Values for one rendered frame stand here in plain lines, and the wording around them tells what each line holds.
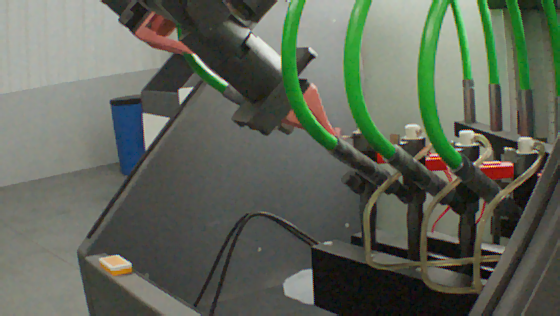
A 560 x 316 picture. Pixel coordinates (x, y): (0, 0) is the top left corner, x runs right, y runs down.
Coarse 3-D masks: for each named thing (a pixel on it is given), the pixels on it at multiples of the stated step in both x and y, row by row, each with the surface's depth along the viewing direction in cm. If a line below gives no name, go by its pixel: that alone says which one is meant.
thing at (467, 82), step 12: (456, 0) 87; (456, 12) 88; (456, 24) 88; (180, 36) 81; (468, 48) 89; (192, 60) 81; (468, 60) 89; (204, 72) 82; (468, 72) 89; (216, 84) 82; (468, 84) 89
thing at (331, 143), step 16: (304, 0) 63; (480, 0) 78; (288, 16) 63; (480, 16) 79; (288, 32) 62; (288, 48) 62; (288, 64) 63; (496, 64) 80; (288, 80) 63; (496, 80) 81; (288, 96) 64; (496, 96) 81; (304, 112) 64; (496, 112) 81; (304, 128) 65; (320, 128) 65; (496, 128) 81; (336, 144) 66; (352, 160) 68; (368, 160) 69; (368, 176) 69; (384, 176) 70; (384, 192) 72
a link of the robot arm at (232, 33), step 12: (240, 12) 71; (228, 24) 69; (240, 24) 70; (192, 36) 69; (204, 36) 69; (216, 36) 69; (228, 36) 69; (240, 36) 70; (192, 48) 70; (204, 48) 69; (216, 48) 69; (228, 48) 69; (240, 48) 71; (204, 60) 71; (216, 60) 70
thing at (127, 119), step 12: (132, 96) 701; (120, 108) 667; (132, 108) 665; (120, 120) 671; (132, 120) 667; (120, 132) 675; (132, 132) 670; (120, 144) 680; (132, 144) 673; (144, 144) 675; (120, 156) 686; (132, 156) 676; (132, 168) 680
